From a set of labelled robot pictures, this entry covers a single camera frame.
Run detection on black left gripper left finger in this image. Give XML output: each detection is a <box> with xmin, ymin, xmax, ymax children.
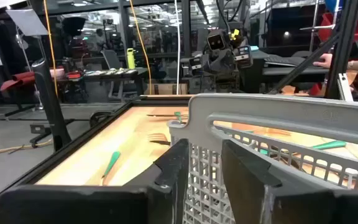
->
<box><xmin>0</xmin><ymin>138</ymin><xmax>190</xmax><ymax>224</ymax></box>

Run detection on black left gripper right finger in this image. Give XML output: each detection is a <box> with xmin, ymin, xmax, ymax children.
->
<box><xmin>221</xmin><ymin>139</ymin><xmax>358</xmax><ymax>224</ymax></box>

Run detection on grey plastic cutlery basket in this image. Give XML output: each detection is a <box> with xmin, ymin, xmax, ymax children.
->
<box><xmin>167</xmin><ymin>92</ymin><xmax>358</xmax><ymax>224</ymax></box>

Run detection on black keyboard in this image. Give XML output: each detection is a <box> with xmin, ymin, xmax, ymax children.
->
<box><xmin>264</xmin><ymin>53</ymin><xmax>307</xmax><ymax>68</ymax></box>

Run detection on black desk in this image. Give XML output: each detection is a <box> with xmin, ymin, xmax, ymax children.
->
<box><xmin>249</xmin><ymin>49</ymin><xmax>331</xmax><ymax>94</ymax></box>

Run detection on black diagonal strut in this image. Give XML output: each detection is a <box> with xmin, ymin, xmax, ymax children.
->
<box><xmin>267</xmin><ymin>32</ymin><xmax>341</xmax><ymax>95</ymax></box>

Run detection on green bottle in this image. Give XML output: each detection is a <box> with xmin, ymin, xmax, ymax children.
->
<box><xmin>126</xmin><ymin>47</ymin><xmax>135</xmax><ymax>70</ymax></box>

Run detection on person's hand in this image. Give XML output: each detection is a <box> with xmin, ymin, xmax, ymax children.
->
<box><xmin>312</xmin><ymin>52</ymin><xmax>334</xmax><ymax>69</ymax></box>

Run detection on grey desk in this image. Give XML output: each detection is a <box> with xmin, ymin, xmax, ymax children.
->
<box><xmin>63</xmin><ymin>67</ymin><xmax>150</xmax><ymax>102</ymax></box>

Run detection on black rig upright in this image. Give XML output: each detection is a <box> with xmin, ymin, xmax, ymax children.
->
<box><xmin>324</xmin><ymin>0</ymin><xmax>358</xmax><ymax>100</ymax></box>

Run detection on red fabric rolls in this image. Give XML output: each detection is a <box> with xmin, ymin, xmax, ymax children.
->
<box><xmin>0</xmin><ymin>68</ymin><xmax>65</xmax><ymax>93</ymax></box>

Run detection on grey tilted panel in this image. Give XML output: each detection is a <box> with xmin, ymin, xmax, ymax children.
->
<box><xmin>5</xmin><ymin>8</ymin><xmax>49</xmax><ymax>37</ymax></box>

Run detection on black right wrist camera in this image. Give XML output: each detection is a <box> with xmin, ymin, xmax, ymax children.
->
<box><xmin>206</xmin><ymin>29</ymin><xmax>227</xmax><ymax>51</ymax></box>

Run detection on white hanging cable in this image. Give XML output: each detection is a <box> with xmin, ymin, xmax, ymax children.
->
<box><xmin>174</xmin><ymin>0</ymin><xmax>181</xmax><ymax>95</ymax></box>

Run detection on yellow hanging cable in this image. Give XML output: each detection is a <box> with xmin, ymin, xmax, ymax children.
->
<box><xmin>129</xmin><ymin>0</ymin><xmax>153</xmax><ymax>95</ymax></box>
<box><xmin>43</xmin><ymin>0</ymin><xmax>59</xmax><ymax>97</ymax></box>

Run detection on black upright post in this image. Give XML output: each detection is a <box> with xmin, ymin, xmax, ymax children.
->
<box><xmin>31</xmin><ymin>57</ymin><xmax>73</xmax><ymax>152</ymax></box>

